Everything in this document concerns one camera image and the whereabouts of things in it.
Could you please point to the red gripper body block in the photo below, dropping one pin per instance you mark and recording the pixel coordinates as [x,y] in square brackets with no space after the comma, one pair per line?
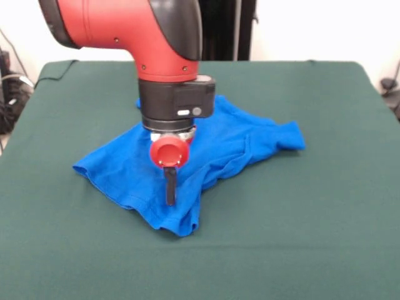
[170,153]

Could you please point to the dark green table cloth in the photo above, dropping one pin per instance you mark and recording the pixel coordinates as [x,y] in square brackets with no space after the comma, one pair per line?
[281,218]

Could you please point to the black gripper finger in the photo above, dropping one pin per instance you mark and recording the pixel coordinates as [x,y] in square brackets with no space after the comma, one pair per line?
[170,187]

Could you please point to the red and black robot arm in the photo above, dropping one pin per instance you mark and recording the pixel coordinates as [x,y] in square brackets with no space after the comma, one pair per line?
[125,28]

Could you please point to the blue shirt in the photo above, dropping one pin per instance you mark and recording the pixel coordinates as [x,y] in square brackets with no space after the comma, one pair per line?
[234,140]

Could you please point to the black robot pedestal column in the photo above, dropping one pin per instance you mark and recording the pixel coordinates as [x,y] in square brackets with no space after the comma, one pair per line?
[225,31]

